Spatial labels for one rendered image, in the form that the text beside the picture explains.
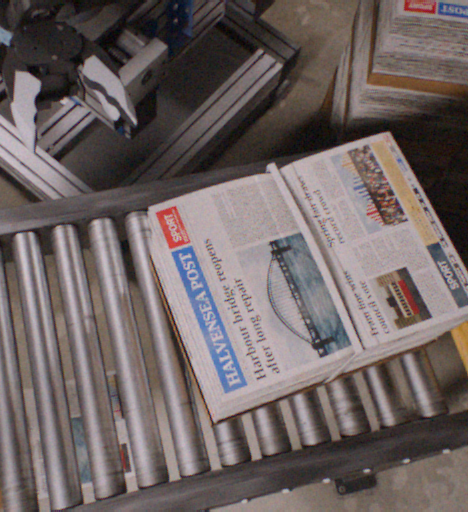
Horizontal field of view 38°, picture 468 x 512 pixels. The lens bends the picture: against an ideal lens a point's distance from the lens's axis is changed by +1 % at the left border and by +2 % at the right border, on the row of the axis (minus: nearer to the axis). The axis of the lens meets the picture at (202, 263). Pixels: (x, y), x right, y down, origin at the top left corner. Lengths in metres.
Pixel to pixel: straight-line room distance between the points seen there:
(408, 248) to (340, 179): 0.13
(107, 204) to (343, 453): 0.56
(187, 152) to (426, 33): 0.73
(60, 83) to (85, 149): 1.12
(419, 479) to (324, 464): 0.91
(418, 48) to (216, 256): 0.79
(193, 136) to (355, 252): 1.07
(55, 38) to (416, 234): 0.53
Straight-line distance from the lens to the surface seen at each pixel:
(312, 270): 0.92
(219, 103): 2.00
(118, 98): 0.77
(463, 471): 2.03
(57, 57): 0.80
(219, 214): 0.93
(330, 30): 2.52
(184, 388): 1.09
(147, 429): 1.08
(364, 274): 0.93
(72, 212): 1.19
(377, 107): 1.69
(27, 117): 0.75
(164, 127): 1.98
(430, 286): 0.95
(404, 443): 1.13
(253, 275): 0.90
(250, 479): 1.08
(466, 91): 1.67
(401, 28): 1.50
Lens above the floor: 1.86
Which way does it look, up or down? 68 degrees down
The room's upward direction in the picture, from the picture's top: 8 degrees clockwise
